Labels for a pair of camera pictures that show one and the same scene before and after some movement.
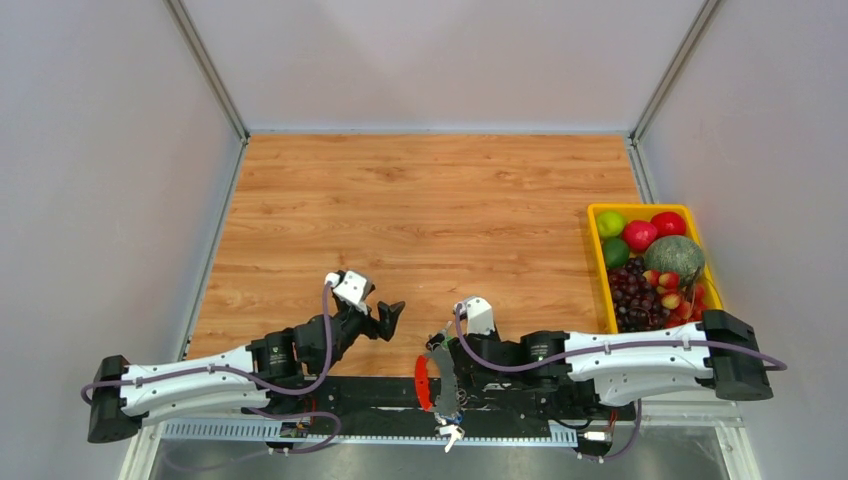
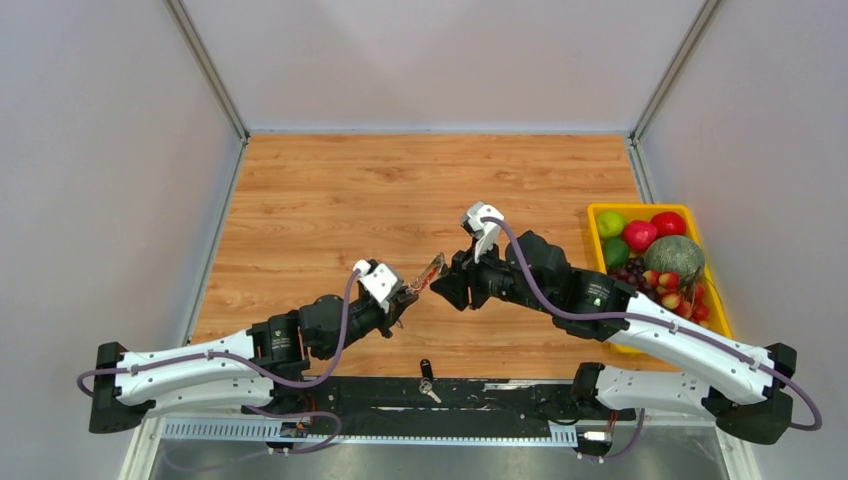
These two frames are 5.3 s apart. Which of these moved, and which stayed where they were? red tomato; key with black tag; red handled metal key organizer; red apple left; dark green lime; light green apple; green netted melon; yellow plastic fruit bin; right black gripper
Moved: right black gripper; red handled metal key organizer; key with black tag
Stayed: red tomato; green netted melon; light green apple; dark green lime; red apple left; yellow plastic fruit bin
